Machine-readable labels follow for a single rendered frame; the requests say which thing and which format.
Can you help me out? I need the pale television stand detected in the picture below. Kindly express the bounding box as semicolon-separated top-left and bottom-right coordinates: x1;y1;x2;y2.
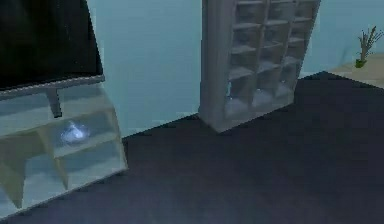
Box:
0;83;130;221

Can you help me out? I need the white crumpled object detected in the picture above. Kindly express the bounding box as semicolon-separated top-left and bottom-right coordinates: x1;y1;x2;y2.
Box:
60;121;90;146

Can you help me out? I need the black television set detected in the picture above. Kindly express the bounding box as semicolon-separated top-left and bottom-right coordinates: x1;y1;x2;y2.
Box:
0;0;106;119

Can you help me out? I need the grey shelf unit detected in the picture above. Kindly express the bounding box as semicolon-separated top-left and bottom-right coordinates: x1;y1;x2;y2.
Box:
197;0;322;134

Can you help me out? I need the dry house plant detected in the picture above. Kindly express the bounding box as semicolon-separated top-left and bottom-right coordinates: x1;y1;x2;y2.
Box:
354;25;384;69

